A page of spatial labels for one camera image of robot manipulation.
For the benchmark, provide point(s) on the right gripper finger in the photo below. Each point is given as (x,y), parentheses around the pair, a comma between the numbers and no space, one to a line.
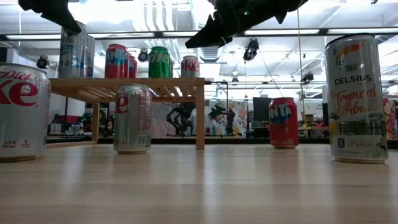
(211,35)
(214,21)

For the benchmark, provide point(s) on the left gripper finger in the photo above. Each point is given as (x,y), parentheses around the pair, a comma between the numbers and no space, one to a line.
(65,20)

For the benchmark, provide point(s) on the silver Diet Coke can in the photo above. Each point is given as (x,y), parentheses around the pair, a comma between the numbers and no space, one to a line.
(21,124)
(190,67)
(132,124)

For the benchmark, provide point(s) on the Celsius Arctic Vibe can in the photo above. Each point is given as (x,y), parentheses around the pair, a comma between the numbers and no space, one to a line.
(90,59)
(72,59)

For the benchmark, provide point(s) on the orange Fanta can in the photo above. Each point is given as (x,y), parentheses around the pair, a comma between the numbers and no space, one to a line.
(283,124)
(116,62)
(133,68)

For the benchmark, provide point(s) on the black background robot arm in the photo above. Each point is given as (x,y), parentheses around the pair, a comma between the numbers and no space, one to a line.
(222,115)
(177,118)

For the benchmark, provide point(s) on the wooden slatted shelf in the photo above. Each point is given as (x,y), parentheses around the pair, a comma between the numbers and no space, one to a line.
(93,82)

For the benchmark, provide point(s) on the black metal stand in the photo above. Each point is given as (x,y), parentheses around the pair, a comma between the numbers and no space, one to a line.
(227,90)

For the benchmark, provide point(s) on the black framed linear light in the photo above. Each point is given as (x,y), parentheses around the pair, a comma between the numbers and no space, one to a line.
(324,31)

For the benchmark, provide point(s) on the person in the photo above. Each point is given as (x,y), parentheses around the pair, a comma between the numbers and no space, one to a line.
(202,121)

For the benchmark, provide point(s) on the floral patterned cloth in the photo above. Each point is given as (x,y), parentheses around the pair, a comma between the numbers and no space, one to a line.
(241,118)

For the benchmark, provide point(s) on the black computer monitor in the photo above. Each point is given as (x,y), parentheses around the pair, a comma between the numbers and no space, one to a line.
(262,109)

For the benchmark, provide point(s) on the white board panel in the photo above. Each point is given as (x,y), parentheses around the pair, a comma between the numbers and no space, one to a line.
(160,121)

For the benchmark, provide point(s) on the cardboard box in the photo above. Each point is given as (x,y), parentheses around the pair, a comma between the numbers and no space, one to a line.
(308,117)

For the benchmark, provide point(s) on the Celsius Tropical Vibe can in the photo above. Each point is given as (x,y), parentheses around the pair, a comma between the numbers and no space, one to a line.
(356,109)

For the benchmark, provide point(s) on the colourful patchwork quilt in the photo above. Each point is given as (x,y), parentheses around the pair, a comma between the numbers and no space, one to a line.
(391,118)

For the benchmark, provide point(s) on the black table frame rail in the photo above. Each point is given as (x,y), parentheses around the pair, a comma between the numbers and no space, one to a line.
(242,141)

